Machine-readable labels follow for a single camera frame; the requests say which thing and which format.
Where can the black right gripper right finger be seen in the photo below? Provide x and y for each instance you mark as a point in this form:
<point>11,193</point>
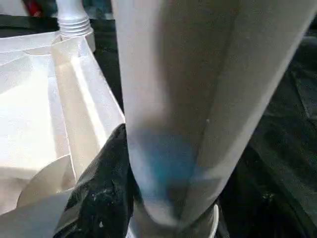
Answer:
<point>260,203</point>

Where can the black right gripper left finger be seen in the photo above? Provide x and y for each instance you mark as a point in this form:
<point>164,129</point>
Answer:
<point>99,193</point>

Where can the white plastic table top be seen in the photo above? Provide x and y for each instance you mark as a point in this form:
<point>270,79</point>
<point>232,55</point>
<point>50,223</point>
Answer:
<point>37,99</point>

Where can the white plastic table leg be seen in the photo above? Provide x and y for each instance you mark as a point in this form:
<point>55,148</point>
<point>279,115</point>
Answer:
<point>73,17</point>
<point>173,74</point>

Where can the black plastic mat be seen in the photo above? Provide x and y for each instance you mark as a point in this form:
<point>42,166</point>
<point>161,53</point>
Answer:
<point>284,111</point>

